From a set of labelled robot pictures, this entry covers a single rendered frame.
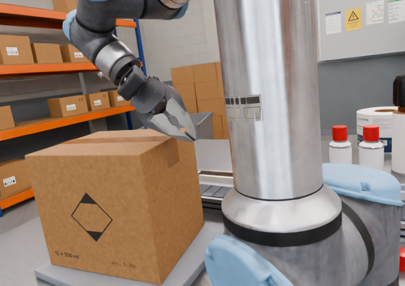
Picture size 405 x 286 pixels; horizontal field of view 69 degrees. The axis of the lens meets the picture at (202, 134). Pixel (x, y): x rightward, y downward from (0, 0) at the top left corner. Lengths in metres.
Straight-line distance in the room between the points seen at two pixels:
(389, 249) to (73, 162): 0.54
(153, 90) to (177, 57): 5.73
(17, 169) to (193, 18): 4.02
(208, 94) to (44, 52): 2.18
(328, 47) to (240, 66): 4.88
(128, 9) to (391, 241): 0.55
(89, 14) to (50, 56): 3.76
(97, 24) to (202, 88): 3.70
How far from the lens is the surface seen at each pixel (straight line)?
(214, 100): 4.22
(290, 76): 0.25
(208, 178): 0.99
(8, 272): 0.92
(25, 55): 4.15
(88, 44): 0.65
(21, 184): 4.09
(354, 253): 0.35
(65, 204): 0.71
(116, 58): 0.62
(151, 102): 0.58
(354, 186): 0.37
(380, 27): 5.09
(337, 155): 0.78
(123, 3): 0.61
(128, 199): 0.59
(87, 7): 0.61
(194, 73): 4.31
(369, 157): 0.77
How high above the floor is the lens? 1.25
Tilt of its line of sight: 11 degrees down
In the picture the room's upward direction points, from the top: 7 degrees counter-clockwise
